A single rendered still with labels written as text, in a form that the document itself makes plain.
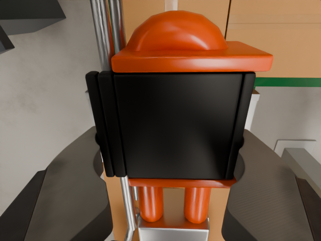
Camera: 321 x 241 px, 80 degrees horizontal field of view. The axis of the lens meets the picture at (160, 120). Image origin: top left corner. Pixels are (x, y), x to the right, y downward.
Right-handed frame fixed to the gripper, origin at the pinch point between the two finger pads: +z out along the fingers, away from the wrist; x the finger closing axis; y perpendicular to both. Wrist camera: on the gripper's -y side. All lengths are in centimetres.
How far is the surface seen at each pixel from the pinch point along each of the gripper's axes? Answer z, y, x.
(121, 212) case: 28, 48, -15
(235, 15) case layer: 68, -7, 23
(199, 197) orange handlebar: -0.8, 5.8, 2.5
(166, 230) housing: -1.3, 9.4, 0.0
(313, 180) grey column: 86, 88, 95
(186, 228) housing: -1.3, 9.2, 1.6
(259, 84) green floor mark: 122, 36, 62
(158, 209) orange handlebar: -0.6, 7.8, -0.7
